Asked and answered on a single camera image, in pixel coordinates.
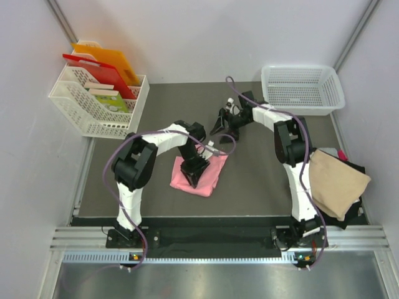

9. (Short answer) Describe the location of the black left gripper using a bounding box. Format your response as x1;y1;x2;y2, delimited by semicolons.
178;145;209;187

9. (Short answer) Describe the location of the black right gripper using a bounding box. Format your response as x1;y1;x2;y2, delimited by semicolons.
210;108;252;145

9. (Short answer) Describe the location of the pink t shirt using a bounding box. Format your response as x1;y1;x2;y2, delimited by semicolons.
170;156;228;197

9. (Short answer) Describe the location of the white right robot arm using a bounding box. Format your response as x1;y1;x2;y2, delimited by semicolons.
210;91;322;247

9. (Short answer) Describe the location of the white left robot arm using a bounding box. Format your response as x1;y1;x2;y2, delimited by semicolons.
111;120;209;247

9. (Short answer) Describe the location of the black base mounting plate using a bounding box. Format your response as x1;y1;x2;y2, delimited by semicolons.
105;216;322;259

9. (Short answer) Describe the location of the white perforated plastic basket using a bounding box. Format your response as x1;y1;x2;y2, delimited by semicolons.
261;65;345;116

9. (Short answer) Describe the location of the green booklet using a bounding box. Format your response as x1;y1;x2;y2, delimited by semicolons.
95;95;128;113

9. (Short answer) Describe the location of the white blue folded garment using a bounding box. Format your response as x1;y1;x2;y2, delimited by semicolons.
318;148;338;157

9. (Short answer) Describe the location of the magenta folded garment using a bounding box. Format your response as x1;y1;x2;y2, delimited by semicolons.
337;150;348;161

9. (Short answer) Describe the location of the beige folded t shirt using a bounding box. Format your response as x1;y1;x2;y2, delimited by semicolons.
309;149;371;221

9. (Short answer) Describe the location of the orange plastic folder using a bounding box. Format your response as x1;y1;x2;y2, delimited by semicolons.
72;42;140;86

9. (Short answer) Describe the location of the red plastic folder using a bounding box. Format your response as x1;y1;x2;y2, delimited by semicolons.
62;54;137;100

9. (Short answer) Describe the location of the white file organizer rack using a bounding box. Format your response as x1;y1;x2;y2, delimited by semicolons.
49;51;150;139

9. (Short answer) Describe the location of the beige booklet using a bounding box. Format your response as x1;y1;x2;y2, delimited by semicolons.
84;82;119;97

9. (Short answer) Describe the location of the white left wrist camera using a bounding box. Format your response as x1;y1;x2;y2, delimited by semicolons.
198;140;219;160

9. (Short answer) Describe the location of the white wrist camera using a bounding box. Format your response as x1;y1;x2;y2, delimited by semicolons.
198;140;219;160
225;98;236;113

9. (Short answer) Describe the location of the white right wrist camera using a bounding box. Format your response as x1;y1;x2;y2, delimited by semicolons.
225;98;236;113

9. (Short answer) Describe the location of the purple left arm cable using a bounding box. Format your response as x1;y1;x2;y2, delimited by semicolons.
102;130;237;270

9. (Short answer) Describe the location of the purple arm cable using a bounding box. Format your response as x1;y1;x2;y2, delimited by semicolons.
225;76;327;270
102;130;237;270

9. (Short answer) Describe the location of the aluminium frame rail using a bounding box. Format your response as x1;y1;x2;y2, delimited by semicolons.
39;225;398;298

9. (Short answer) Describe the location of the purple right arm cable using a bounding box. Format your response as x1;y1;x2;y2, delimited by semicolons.
225;76;327;270

